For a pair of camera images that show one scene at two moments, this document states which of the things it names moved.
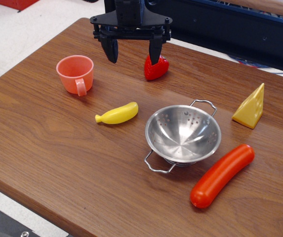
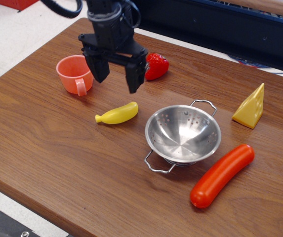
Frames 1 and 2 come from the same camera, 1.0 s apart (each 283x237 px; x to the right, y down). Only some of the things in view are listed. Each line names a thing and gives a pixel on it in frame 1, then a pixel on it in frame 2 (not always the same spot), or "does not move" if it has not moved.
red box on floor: (19, 5) does not move
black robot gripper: (129, 19) to (112, 36)
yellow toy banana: (119, 115) does not move
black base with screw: (7, 227) does not move
